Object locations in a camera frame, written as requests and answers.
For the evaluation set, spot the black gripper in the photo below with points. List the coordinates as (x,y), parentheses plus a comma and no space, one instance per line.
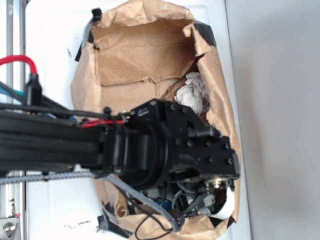
(165,141)

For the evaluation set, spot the white plastic tray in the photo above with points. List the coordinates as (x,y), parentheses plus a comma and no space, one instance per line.
(69,209)

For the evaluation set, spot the brown paper bag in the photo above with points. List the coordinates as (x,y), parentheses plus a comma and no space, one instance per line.
(140,49)

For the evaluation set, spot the crumpled white paper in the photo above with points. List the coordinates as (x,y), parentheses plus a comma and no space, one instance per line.
(193,94)

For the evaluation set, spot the black tape strip lower right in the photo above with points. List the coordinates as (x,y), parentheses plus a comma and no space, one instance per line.
(231,221)

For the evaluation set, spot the crumpled brown cardboard scrap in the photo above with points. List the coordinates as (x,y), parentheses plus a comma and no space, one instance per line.
(172,90)

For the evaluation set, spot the blue ball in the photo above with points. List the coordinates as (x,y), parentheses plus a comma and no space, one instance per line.
(165,203)

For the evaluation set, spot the black tape strip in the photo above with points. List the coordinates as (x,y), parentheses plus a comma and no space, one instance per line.
(87,33)
(231,221)
(108,222)
(206,32)

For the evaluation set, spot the black tape strip upper left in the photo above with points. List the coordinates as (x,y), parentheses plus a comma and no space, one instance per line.
(87,33)

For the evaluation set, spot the aluminium frame rail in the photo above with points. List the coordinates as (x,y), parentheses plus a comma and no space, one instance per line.
(12,33)

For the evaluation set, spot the black tape strip lower left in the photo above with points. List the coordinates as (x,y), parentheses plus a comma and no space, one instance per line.
(108,222)

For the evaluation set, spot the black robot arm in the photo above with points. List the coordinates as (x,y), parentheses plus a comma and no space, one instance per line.
(34,138)

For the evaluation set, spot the black tape strip upper right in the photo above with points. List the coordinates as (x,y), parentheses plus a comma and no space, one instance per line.
(206,32)

